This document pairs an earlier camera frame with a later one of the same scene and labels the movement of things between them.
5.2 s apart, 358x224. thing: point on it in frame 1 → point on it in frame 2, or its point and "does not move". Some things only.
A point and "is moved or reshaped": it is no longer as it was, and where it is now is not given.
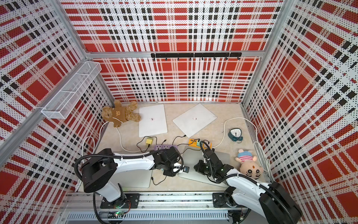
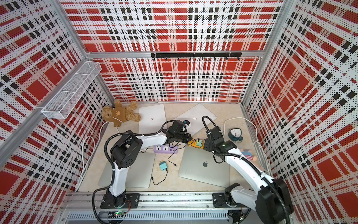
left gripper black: [170, 173] → [187, 139]
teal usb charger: [186, 169] is moved or reshaped
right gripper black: [198, 167] → [206, 144]
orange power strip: [193, 142] does not move
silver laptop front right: [191, 155] does not move
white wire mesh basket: [62, 104] does not move
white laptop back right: [193, 121] does not move
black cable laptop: [192, 148] is moved or reshaped
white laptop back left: [153, 121] does not move
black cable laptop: [152, 178] does not move
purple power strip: [160, 147] does not move
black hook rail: [195, 55] does not move
